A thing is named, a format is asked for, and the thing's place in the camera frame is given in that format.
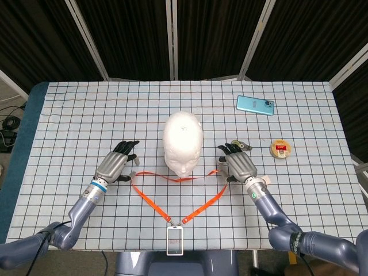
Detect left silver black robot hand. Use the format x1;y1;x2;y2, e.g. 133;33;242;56
94;140;141;185

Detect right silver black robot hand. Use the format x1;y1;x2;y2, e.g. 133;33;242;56
217;143;258;185

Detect orange lanyard strap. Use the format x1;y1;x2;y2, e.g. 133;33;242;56
131;168;231;227

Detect clear white badge holder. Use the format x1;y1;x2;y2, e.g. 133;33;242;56
166;225;184;256

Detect white foam mannequin head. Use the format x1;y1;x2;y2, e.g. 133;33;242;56
163;112;204;178

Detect grey correction tape dispenser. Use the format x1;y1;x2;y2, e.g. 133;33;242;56
231;139;253;152

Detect round tape roll red label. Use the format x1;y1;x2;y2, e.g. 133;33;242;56
269;138;292;159

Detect white black checkered tablecloth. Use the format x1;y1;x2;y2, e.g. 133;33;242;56
5;81;365;252

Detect light blue smartphone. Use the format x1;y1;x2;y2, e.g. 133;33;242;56
236;95;275;117

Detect black power adapter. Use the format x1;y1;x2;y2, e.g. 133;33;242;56
0;129;17;153

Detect grey-blue robot torso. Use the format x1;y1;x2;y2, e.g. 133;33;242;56
114;250;239;276

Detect black folding screen white frames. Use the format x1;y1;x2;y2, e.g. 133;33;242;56
0;0;368;173

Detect thin black cable under table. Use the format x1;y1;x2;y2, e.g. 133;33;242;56
100;251;109;276

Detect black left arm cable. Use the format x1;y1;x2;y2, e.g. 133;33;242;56
25;220;72;276

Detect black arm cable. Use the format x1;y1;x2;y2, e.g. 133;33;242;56
263;220;315;276
25;220;72;276

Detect coiled black floor cable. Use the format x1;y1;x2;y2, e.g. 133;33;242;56
1;105;26;131

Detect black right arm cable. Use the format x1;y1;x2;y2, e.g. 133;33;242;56
263;220;315;276

